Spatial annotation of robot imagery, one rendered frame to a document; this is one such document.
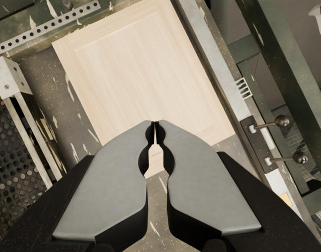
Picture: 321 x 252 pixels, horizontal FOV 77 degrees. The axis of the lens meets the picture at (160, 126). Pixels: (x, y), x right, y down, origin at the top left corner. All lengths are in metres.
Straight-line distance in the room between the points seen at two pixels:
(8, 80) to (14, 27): 0.18
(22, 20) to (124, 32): 0.33
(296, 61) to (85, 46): 0.73
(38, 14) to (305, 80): 0.92
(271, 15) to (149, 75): 0.46
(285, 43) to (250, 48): 0.12
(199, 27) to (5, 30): 0.64
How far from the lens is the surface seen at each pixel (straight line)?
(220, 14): 1.14
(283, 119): 0.68
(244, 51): 0.88
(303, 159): 0.71
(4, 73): 0.82
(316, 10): 0.54
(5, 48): 0.86
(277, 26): 0.87
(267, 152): 0.78
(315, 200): 1.02
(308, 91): 0.87
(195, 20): 0.79
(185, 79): 0.74
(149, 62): 0.74
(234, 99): 0.74
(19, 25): 0.87
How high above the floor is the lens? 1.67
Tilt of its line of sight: 40 degrees down
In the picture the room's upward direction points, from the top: 152 degrees clockwise
